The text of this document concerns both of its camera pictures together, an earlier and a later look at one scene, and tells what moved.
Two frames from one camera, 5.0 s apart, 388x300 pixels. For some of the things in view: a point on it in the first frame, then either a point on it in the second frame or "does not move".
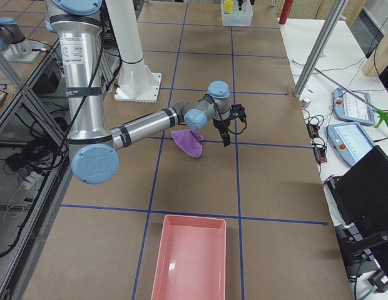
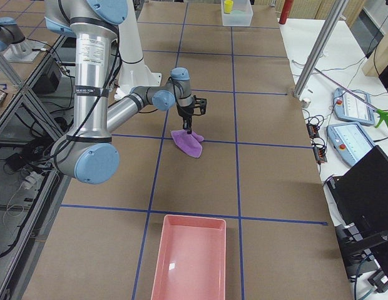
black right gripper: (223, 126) → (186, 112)
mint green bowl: (237, 12) does not move
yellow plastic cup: (228, 6) does not move
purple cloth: (188, 141) does not move
